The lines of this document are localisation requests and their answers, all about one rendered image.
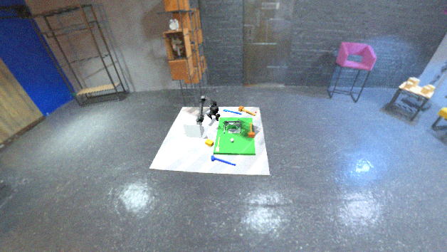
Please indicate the yellow box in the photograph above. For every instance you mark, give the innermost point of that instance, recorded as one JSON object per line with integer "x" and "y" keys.
{"x": 209, "y": 142}

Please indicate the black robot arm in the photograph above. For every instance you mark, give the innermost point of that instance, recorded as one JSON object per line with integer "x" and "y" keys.
{"x": 212, "y": 106}

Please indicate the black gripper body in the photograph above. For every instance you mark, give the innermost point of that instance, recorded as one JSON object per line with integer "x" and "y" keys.
{"x": 213, "y": 113}

